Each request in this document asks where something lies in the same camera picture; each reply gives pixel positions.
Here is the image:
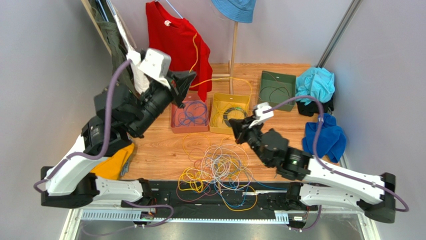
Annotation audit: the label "blue cloth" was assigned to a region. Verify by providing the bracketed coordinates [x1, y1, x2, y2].
[301, 113, 347, 164]

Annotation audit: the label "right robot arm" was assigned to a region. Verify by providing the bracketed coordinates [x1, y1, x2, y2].
[229, 116, 396, 224]

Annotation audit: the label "black coiled cable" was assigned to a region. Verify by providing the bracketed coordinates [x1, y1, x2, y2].
[222, 107, 249, 129]

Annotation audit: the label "white garment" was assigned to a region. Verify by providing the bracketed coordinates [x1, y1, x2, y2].
[106, 0, 150, 95]

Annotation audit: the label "red plastic bin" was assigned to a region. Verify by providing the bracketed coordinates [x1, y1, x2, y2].
[170, 92, 209, 134]

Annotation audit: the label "wooden clothes rack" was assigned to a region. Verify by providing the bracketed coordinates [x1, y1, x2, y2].
[81, 0, 238, 95]

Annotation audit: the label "olive green garment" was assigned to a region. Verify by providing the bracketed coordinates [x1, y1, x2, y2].
[89, 0, 137, 97]

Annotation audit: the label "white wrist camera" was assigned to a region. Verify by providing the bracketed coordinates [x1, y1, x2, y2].
[249, 102, 274, 129]
[126, 48, 172, 93]

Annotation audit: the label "aluminium frame post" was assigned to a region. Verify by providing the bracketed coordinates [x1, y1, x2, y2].
[315, 0, 363, 68]

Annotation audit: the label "dark cable in green bin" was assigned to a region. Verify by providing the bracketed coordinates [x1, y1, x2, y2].
[259, 85, 290, 105]

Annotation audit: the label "blue bucket hat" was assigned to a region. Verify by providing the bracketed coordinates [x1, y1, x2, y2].
[211, 0, 257, 24]

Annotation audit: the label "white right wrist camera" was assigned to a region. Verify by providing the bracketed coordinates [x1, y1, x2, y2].
[249, 102, 274, 129]

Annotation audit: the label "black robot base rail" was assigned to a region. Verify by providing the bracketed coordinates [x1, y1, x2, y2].
[74, 179, 372, 224]

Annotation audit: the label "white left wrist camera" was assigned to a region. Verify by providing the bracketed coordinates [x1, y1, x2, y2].
[126, 48, 172, 93]

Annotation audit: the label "cyan cloth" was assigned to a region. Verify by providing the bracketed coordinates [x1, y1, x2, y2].
[295, 67, 335, 103]

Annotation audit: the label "yellow plastic bin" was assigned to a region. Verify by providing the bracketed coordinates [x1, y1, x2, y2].
[209, 93, 250, 135]

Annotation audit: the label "black cloth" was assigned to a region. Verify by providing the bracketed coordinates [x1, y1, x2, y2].
[296, 99, 334, 117]

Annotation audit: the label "white cable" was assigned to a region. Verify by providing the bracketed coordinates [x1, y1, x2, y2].
[199, 143, 251, 187]

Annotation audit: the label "grey denim cloth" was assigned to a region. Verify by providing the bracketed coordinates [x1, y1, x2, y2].
[119, 157, 132, 177]

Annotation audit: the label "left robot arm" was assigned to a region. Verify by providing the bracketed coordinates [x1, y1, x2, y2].
[40, 71, 197, 209]

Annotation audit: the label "purple cable in red bin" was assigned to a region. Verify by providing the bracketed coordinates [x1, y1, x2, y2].
[173, 99, 210, 128]

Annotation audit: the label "yellow cable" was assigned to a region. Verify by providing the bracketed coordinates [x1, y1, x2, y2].
[177, 32, 259, 212]

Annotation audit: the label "red shirt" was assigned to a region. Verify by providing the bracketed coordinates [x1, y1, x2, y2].
[145, 1, 213, 101]

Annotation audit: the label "orange yellow cloth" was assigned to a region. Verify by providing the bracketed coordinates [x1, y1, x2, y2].
[90, 143, 135, 180]

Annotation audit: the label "green plastic bin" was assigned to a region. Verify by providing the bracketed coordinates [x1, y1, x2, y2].
[257, 70, 297, 107]

